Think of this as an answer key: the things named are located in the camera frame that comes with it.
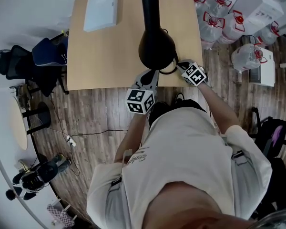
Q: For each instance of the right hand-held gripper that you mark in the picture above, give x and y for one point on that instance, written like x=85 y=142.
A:
x=195 y=75

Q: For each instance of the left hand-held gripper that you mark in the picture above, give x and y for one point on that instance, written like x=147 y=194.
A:
x=139 y=99

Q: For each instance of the black desk lamp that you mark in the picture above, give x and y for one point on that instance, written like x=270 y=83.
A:
x=155 y=44

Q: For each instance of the person's right forearm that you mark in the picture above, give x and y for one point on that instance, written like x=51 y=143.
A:
x=217 y=104

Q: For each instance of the person's left forearm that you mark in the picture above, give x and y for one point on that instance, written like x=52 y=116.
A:
x=131 y=137

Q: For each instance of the person's black trousers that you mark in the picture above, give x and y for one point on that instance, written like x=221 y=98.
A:
x=159 y=108

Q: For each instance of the person's right shoe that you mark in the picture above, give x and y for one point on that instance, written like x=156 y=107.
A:
x=179 y=97

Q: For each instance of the group of large water bottles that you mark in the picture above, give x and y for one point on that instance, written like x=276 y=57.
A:
x=212 y=30

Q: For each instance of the light wooden table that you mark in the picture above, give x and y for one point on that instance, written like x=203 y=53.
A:
x=105 y=61

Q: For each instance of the person's white t-shirt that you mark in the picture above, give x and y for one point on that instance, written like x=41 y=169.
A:
x=181 y=151

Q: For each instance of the white power strip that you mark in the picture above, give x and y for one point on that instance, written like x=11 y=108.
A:
x=71 y=141

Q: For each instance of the black swivel office chair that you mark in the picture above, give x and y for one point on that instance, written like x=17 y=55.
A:
x=269 y=132

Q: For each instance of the tall white cardboard box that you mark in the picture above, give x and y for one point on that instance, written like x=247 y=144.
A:
x=259 y=6

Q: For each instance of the white flat box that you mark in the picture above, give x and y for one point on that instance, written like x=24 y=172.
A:
x=100 y=11

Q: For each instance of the black round stool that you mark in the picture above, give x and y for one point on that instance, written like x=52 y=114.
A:
x=43 y=114

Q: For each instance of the purple cloth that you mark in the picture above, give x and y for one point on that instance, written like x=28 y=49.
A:
x=277 y=133

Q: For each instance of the blue chair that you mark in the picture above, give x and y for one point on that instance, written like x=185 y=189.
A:
x=46 y=51

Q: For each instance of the black mesh office chair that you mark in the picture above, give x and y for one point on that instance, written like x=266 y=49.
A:
x=26 y=65

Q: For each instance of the black and white headset gear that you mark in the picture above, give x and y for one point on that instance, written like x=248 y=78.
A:
x=38 y=175

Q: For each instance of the black padded seat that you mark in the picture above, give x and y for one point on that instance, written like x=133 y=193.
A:
x=278 y=182

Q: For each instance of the checkered box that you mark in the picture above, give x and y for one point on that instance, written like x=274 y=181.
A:
x=60 y=216

